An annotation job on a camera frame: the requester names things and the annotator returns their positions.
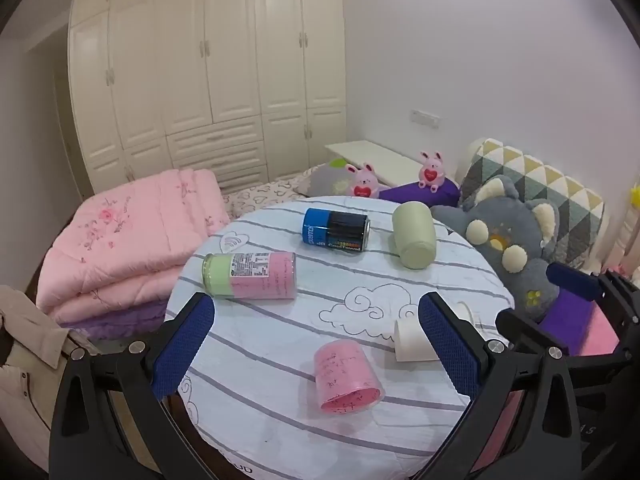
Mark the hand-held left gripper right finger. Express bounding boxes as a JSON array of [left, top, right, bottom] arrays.
[[407, 291, 586, 480]]

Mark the pink floral quilt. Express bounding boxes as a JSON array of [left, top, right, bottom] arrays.
[[36, 168, 232, 325]]

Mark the purple pillow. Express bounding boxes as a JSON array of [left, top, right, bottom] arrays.
[[377, 177, 461, 209]]

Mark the white cup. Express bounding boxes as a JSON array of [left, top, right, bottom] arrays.
[[393, 301, 482, 363]]

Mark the blue and black can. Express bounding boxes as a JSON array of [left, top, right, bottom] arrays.
[[301, 207, 371, 252]]

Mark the grey pillow green spot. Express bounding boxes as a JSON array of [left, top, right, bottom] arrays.
[[294, 159, 362, 199]]

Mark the pink cup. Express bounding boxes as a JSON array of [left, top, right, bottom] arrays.
[[313, 338, 385, 416]]

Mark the cream wardrobe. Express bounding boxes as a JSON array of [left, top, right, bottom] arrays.
[[67, 0, 348, 197]]

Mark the green cup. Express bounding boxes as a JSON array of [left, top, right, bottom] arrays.
[[391, 201, 435, 269]]

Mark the beige jacket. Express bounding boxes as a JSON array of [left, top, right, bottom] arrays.
[[0, 285, 103, 472]]

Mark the green and pink canister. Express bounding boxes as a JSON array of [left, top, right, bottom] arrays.
[[201, 251, 297, 301]]

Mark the triangle pattern cushion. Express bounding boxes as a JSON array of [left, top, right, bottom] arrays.
[[457, 138, 606, 271]]

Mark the white bed post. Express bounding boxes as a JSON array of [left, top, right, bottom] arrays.
[[602, 180, 640, 277]]

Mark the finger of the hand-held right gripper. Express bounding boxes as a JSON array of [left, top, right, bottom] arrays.
[[546, 261, 640, 356], [495, 308, 621, 361]]

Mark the pink cloth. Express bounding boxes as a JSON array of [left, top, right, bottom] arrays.
[[580, 305, 622, 357]]

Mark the white bedside table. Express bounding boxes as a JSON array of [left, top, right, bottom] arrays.
[[325, 140, 426, 187]]

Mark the striped white tablecloth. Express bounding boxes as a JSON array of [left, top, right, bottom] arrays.
[[164, 196, 516, 480]]

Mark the pink bunny plush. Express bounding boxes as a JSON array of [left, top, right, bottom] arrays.
[[417, 150, 447, 194], [345, 162, 380, 199]]

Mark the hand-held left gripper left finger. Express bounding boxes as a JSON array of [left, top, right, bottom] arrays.
[[48, 291, 217, 480]]

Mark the grey plush toy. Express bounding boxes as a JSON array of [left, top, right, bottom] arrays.
[[431, 175, 562, 324]]

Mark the purple cloth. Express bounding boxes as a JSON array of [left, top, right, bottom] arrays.
[[539, 287, 597, 357]]

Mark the heart print bed sheet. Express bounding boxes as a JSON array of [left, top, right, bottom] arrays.
[[220, 165, 326, 221]]

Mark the purple blanket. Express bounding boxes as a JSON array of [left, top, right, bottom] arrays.
[[65, 304, 168, 342]]

